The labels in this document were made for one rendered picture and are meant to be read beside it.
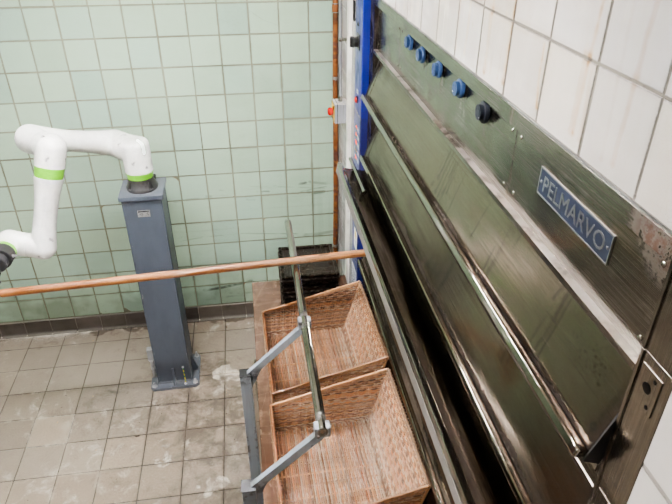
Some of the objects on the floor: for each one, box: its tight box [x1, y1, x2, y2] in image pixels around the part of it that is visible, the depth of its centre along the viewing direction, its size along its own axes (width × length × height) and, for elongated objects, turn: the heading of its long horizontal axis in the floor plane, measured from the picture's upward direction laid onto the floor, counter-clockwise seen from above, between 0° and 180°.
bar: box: [239, 219, 331, 504], centre depth 245 cm, size 31×127×118 cm, turn 8°
